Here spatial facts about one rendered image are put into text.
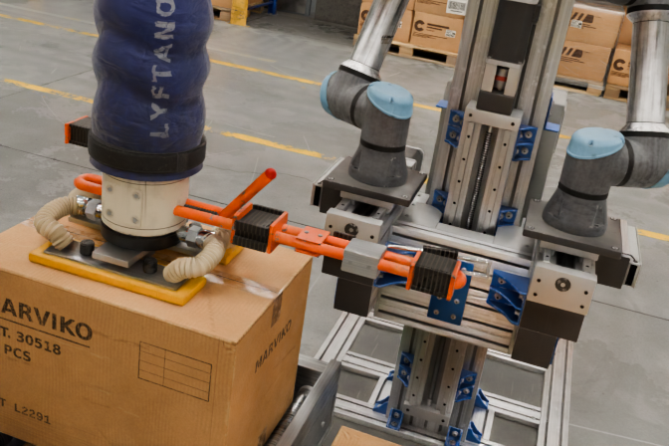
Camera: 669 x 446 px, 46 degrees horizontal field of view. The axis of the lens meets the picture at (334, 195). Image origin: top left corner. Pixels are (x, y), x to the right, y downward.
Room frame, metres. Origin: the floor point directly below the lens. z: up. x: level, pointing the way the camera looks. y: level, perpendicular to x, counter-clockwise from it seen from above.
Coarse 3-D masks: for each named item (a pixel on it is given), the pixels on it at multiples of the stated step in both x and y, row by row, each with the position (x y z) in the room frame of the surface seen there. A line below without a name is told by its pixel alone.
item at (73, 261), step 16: (32, 256) 1.34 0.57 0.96; (48, 256) 1.34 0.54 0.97; (64, 256) 1.34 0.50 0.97; (80, 256) 1.35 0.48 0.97; (80, 272) 1.32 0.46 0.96; (96, 272) 1.31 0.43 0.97; (112, 272) 1.32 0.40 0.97; (128, 272) 1.32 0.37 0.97; (144, 272) 1.32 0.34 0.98; (160, 272) 1.34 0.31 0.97; (128, 288) 1.29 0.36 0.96; (144, 288) 1.28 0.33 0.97; (160, 288) 1.29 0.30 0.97; (176, 288) 1.29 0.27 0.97; (192, 288) 1.30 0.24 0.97; (176, 304) 1.27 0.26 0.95
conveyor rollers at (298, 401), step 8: (304, 392) 1.60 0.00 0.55; (296, 400) 1.57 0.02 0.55; (304, 400) 1.57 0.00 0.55; (288, 408) 1.54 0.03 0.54; (296, 408) 1.54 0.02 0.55; (288, 416) 1.50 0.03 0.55; (280, 424) 1.47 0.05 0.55; (288, 424) 1.48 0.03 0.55; (0, 432) 1.31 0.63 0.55; (272, 432) 1.45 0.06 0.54; (280, 432) 1.44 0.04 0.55; (0, 440) 1.30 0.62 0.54; (8, 440) 1.32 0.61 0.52; (272, 440) 1.41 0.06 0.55
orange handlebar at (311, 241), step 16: (80, 176) 1.47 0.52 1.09; (96, 176) 1.49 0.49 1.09; (96, 192) 1.44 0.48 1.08; (176, 208) 1.40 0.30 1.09; (208, 208) 1.42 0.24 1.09; (224, 224) 1.37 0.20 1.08; (288, 240) 1.34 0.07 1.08; (304, 240) 1.33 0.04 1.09; (320, 240) 1.33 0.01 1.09; (336, 240) 1.36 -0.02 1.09; (336, 256) 1.31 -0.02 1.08; (384, 256) 1.33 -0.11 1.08; (400, 256) 1.33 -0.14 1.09; (400, 272) 1.28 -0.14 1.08
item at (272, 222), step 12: (252, 204) 1.43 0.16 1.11; (240, 216) 1.37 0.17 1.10; (252, 216) 1.39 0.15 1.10; (264, 216) 1.40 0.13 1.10; (276, 216) 1.41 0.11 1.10; (240, 228) 1.34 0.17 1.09; (252, 228) 1.33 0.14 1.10; (264, 228) 1.33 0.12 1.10; (276, 228) 1.35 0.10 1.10; (240, 240) 1.34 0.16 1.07; (252, 240) 1.34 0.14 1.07; (264, 240) 1.34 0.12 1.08; (264, 252) 1.33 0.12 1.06
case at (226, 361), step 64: (0, 256) 1.35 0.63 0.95; (192, 256) 1.47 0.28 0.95; (256, 256) 1.51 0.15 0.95; (0, 320) 1.31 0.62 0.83; (64, 320) 1.27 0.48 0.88; (128, 320) 1.23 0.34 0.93; (192, 320) 1.22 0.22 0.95; (256, 320) 1.26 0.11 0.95; (0, 384) 1.31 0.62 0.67; (64, 384) 1.27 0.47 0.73; (128, 384) 1.23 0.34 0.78; (192, 384) 1.19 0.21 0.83; (256, 384) 1.30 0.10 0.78
